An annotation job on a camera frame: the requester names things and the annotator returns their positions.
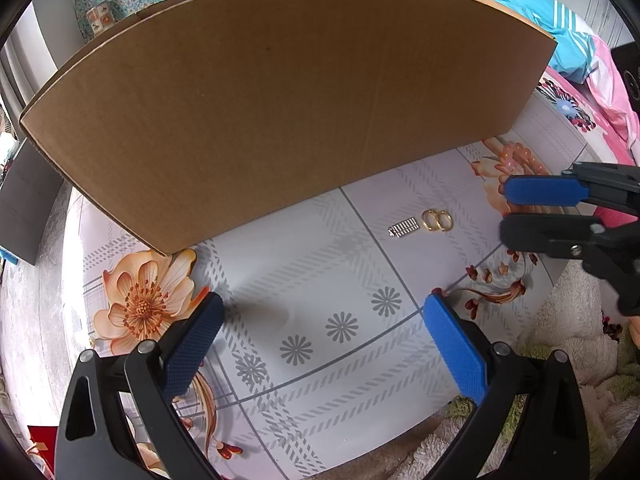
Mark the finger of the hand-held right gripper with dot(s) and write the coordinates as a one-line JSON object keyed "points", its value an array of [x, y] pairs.
{"points": [[542, 191], [545, 235]]}

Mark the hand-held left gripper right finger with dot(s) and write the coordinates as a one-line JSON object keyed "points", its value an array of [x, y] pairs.
{"points": [[455, 350]]}

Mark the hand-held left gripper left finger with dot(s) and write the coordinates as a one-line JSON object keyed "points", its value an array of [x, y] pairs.
{"points": [[195, 345]]}

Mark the brown cardboard box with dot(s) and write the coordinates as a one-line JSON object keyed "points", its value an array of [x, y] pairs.
{"points": [[280, 110]]}

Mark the person's right hand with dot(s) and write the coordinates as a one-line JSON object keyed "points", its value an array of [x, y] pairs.
{"points": [[635, 332]]}

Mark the pink floral blanket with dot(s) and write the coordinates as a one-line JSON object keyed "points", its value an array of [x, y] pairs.
{"points": [[610, 100]]}

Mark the floral plaid tablecloth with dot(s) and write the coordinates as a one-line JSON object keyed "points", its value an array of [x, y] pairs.
{"points": [[310, 280]]}

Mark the red paper bag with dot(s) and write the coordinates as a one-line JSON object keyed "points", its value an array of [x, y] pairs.
{"points": [[42, 447]]}

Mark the small blue box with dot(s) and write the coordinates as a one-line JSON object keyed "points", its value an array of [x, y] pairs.
{"points": [[7, 256]]}

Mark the dark grey board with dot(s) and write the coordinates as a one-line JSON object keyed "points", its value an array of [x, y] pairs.
{"points": [[22, 200]]}

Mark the orange patterned tall roll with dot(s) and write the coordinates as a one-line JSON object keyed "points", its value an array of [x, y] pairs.
{"points": [[100, 20]]}

